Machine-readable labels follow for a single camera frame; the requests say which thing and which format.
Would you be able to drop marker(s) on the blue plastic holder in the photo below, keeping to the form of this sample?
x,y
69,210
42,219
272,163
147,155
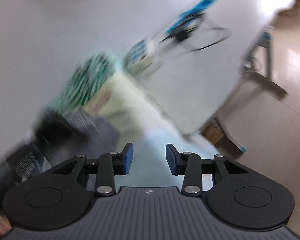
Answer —
x,y
192,13

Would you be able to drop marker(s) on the green striped shirt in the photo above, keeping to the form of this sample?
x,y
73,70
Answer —
x,y
90,80

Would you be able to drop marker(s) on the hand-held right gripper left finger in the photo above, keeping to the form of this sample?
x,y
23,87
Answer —
x,y
128,158

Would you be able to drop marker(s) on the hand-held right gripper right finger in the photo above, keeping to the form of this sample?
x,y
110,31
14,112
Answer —
x,y
170,158

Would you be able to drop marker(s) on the white table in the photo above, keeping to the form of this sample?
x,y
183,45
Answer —
x,y
202,80

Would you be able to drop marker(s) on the yellow green printed bed sheet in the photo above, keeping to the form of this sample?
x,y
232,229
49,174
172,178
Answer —
x,y
130,110

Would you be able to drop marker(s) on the black power adapter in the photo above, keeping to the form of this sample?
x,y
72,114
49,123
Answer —
x,y
182,36

